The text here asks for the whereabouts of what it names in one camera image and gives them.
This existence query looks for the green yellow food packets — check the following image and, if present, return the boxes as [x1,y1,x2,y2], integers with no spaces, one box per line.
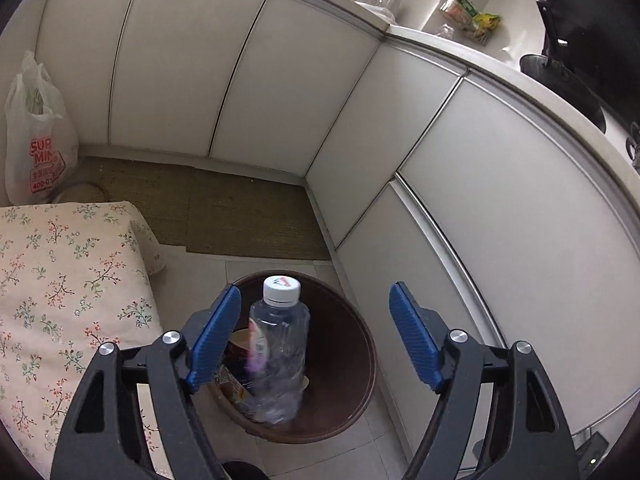
[440,0,501,43]

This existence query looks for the white plastic shopping bag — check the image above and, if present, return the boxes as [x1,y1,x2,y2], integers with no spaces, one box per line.
[4,51,81,205]

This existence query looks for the brown plastic bin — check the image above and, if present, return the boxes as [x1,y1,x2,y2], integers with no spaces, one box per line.
[205,270,377,444]

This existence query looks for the glass jars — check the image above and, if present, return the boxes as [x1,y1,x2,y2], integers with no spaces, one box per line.
[357,0,403,16]

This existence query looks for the black wok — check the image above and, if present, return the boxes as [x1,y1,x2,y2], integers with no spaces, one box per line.
[519,0,608,133]

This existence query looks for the white kitchen cabinet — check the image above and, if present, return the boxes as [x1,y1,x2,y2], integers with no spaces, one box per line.
[35,0,640,441]

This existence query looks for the clear plastic bottle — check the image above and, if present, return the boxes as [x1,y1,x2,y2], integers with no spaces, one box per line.
[247,275,311,426]

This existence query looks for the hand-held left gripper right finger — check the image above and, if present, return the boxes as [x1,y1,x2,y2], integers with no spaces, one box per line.
[389,282,581,480]

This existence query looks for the floral tablecloth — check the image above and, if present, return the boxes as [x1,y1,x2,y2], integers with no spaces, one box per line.
[0,201,166,480]

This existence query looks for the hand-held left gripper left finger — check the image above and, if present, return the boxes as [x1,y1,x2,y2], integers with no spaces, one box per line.
[50,284,243,480]

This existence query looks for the red instant noodle cup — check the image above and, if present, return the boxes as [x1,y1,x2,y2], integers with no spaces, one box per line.
[227,329,253,361]

